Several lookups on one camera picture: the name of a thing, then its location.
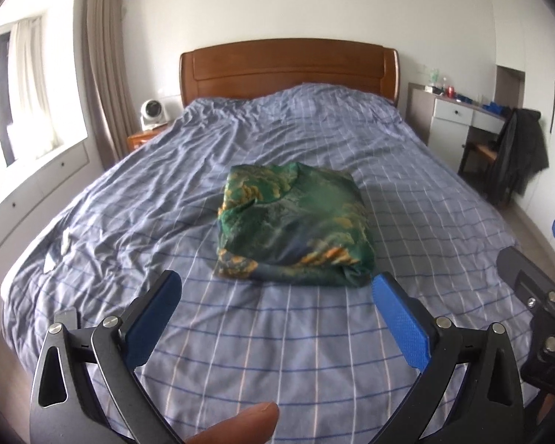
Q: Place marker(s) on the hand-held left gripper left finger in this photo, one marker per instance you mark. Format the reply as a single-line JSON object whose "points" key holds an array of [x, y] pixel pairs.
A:
{"points": [[152, 314]]}

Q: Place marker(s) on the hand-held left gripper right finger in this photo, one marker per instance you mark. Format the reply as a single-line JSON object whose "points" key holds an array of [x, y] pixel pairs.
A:
{"points": [[402, 323]]}

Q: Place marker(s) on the green printed garment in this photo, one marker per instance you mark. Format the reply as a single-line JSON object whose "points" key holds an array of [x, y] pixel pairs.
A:
{"points": [[291, 222]]}

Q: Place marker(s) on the dark jacket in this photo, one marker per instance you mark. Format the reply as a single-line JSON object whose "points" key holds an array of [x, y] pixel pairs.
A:
{"points": [[520, 148]]}

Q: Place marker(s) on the dark wooden chair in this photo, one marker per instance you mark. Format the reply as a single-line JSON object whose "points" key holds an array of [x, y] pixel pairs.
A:
{"points": [[481, 152]]}

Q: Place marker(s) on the bed with blue checked cover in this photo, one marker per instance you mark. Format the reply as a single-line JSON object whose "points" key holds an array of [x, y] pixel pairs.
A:
{"points": [[166, 194]]}

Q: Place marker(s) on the white desk with drawer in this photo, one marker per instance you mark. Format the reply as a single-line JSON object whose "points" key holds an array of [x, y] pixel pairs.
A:
{"points": [[453, 113]]}

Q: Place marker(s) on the wooden nightstand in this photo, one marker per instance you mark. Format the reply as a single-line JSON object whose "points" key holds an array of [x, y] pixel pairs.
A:
{"points": [[141, 138]]}

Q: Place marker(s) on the white window cabinet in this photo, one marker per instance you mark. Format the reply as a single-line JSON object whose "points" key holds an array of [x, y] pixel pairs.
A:
{"points": [[37, 180]]}

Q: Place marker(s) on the white built-in wardrobe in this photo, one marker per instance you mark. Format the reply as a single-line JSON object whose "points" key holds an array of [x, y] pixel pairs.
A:
{"points": [[527, 32]]}

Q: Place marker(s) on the clear green bottle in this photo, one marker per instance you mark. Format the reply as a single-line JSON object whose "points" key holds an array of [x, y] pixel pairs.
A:
{"points": [[434, 76]]}

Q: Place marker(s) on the white round fan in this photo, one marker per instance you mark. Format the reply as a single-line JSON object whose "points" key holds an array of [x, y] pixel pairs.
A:
{"points": [[151, 112]]}

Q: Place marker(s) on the beige curtain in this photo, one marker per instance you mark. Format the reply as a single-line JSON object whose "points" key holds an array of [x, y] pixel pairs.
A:
{"points": [[104, 64]]}

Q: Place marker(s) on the white sheer curtain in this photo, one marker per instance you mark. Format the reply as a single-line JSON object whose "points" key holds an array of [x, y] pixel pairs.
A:
{"points": [[27, 88]]}

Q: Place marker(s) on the window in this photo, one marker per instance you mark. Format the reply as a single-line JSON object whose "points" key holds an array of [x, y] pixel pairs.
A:
{"points": [[0, 101]]}

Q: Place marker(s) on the wooden bed headboard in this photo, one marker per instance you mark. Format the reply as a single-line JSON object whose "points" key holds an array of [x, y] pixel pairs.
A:
{"points": [[286, 64]]}

